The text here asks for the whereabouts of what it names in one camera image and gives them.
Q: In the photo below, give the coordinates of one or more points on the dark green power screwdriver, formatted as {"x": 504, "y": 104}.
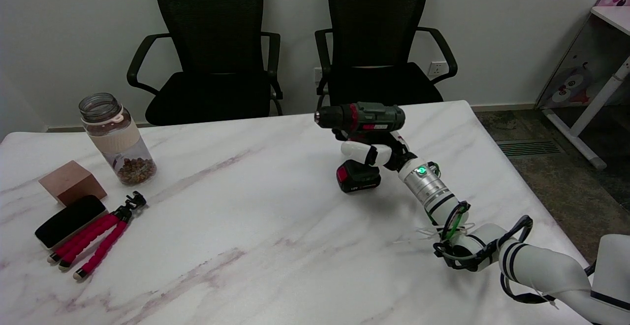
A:
{"x": 374, "y": 113}

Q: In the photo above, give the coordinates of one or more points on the white wall socket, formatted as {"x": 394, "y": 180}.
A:
{"x": 318, "y": 74}
{"x": 437, "y": 69}

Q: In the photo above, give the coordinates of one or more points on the floor vent grille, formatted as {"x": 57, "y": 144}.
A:
{"x": 529, "y": 147}

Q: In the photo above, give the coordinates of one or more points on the brown wooden block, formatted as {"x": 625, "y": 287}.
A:
{"x": 71, "y": 182}

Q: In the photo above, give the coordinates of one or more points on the white desk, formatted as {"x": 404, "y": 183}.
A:
{"x": 595, "y": 106}

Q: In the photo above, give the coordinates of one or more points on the grey panda print panel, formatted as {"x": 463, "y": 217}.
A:
{"x": 581, "y": 59}

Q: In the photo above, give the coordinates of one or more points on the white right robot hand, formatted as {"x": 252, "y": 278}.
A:
{"x": 364, "y": 152}

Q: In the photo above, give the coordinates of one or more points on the glass jar with nuts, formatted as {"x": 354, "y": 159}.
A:
{"x": 118, "y": 143}

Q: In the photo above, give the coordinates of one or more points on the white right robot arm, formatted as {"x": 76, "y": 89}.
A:
{"x": 536, "y": 266}

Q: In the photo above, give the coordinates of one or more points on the black whiteboard eraser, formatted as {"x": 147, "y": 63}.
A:
{"x": 69, "y": 220}

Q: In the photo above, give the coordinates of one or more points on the red flexible mini tripod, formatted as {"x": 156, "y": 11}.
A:
{"x": 93, "y": 246}

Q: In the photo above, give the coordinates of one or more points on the black mesh office chair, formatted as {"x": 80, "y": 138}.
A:
{"x": 379, "y": 29}
{"x": 211, "y": 29}

